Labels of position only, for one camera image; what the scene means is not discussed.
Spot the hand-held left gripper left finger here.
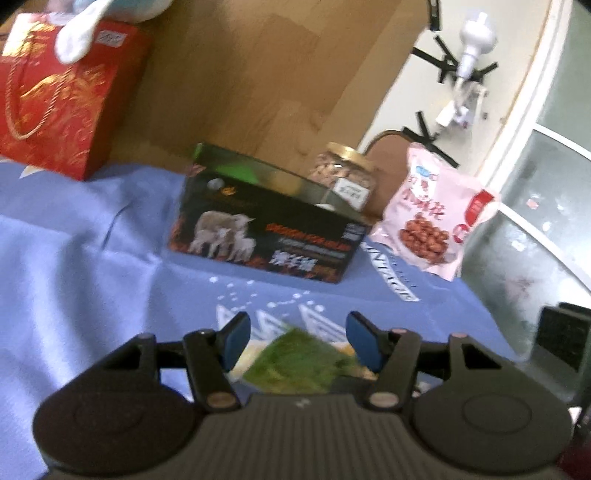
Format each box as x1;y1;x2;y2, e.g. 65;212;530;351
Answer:
99;311;252;412

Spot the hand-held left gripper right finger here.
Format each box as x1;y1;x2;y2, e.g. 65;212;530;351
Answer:
346;311;504;411

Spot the leafy print green snack packet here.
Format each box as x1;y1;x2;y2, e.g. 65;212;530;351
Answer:
242;325;363;396

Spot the black box with sheep print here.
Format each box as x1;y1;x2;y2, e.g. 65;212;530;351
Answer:
167;142;372;285

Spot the large pink snack bag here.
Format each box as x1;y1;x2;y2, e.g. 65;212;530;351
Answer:
369;142;502;282

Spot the blue printed blanket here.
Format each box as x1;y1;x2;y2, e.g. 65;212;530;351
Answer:
0;156;522;480

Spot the clear nut jar gold lid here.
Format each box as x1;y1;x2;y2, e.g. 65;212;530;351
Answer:
307;142;377;216

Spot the white framed glass door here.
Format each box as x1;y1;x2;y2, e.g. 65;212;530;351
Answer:
462;0;591;407

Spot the brown chair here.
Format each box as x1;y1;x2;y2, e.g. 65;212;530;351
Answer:
358;130;416;217

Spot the wooden headboard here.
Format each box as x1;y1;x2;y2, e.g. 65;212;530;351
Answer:
106;0;430;185

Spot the red gift bag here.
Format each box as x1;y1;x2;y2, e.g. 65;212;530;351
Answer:
0;13;153;182

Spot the white plug-in lamp bulb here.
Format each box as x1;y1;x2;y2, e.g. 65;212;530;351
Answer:
455;11;500;83

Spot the pastel plush toy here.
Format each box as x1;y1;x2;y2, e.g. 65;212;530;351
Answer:
44;0;174;65

